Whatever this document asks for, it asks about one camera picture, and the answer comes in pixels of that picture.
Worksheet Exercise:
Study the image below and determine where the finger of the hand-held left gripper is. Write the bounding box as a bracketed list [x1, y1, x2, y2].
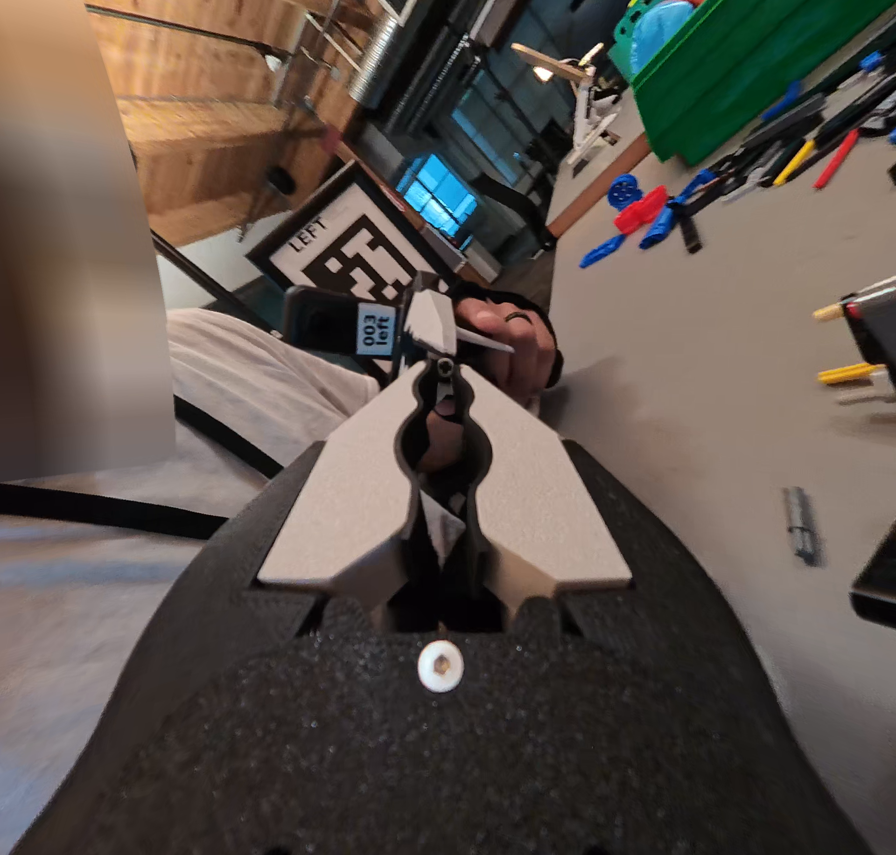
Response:
[403, 288, 460, 362]
[454, 327, 516, 355]

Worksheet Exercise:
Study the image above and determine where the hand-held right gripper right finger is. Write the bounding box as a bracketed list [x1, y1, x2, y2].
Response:
[448, 362, 634, 611]

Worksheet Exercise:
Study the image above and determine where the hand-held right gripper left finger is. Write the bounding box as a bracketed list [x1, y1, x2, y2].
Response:
[257, 361, 449, 608]

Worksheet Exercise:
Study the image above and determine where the flat blue lego beam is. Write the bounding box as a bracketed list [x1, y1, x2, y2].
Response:
[579, 234, 628, 269]

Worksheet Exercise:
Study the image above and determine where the red lego piece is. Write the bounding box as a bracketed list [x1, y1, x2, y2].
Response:
[614, 185, 670, 235]

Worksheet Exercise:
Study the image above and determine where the blue lego connector piece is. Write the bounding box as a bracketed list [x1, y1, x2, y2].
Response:
[638, 204, 677, 249]

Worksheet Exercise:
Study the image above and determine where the long blue lego piece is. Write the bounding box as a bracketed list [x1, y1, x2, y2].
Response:
[668, 168, 719, 209]

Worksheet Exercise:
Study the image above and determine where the yellow lego axle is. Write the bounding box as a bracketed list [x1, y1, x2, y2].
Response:
[773, 139, 817, 187]

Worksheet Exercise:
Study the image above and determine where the small blue lego beam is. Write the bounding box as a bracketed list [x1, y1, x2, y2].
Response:
[761, 79, 803, 122]

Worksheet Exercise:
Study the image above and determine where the red lego axle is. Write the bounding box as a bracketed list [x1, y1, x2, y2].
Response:
[812, 128, 861, 190]

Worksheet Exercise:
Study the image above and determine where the person's left hand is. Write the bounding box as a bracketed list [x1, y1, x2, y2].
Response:
[420, 294, 565, 474]

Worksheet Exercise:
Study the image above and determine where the grey box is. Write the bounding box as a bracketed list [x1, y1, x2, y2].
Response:
[419, 224, 469, 274]

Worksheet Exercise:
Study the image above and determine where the white shirt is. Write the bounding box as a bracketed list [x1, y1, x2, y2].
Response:
[0, 308, 382, 821]

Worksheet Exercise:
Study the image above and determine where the window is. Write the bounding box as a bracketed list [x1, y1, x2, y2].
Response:
[395, 153, 480, 235]

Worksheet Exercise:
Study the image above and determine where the grey pen cap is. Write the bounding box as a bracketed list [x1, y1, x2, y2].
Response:
[783, 486, 823, 567]

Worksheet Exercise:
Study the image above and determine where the wooden board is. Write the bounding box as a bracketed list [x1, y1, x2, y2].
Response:
[510, 42, 590, 85]

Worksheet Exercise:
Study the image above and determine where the dark flat device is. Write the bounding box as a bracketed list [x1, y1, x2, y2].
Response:
[849, 539, 896, 628]

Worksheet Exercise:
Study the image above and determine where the green toy plate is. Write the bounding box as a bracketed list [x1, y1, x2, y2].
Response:
[608, 0, 674, 65]

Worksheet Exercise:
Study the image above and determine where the light blue plastic toy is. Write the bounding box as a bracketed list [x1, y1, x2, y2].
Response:
[630, 0, 695, 81]

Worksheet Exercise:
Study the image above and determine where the green plastic bin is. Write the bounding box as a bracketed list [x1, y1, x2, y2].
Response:
[630, 0, 896, 167]

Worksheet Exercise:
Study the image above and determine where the black strap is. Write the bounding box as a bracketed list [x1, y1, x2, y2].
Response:
[0, 395, 284, 542]

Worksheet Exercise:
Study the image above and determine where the metal air duct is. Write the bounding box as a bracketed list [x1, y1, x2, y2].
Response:
[348, 14, 422, 104]

